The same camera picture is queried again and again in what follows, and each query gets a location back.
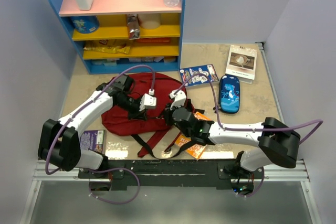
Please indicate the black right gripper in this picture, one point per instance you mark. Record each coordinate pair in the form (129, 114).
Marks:
(168, 113)

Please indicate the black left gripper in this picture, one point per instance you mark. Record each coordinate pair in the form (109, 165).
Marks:
(137, 114)

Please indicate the red backpack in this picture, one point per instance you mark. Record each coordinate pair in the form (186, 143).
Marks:
(147, 127)

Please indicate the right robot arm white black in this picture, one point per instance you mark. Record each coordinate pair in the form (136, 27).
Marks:
(272, 141)

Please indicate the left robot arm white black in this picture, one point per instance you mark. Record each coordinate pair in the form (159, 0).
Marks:
(59, 142)

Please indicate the yellow chips bag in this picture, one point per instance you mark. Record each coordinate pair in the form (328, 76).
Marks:
(109, 46)

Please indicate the blue dinosaur pencil case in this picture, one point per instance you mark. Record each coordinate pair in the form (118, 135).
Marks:
(229, 94)

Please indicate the red flat box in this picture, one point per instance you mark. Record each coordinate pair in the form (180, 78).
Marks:
(154, 40)

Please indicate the purple book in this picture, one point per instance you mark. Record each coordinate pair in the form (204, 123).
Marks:
(93, 140)

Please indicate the blue cartoon book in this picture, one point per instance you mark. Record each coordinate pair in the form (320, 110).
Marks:
(198, 75)

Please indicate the silver snack packet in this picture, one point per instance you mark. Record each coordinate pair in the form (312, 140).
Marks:
(133, 27)

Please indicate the blue shelf unit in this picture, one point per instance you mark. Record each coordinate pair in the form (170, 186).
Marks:
(111, 15)

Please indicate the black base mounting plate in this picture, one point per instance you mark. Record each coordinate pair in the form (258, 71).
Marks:
(173, 173)

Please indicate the white round container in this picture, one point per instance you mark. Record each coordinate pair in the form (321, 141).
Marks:
(149, 21)

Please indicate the blue snack can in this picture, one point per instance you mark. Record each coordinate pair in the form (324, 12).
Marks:
(85, 24)

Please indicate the white coffee cover book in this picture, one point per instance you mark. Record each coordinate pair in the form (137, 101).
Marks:
(242, 63)

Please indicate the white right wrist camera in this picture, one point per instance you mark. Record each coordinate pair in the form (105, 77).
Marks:
(178, 98)

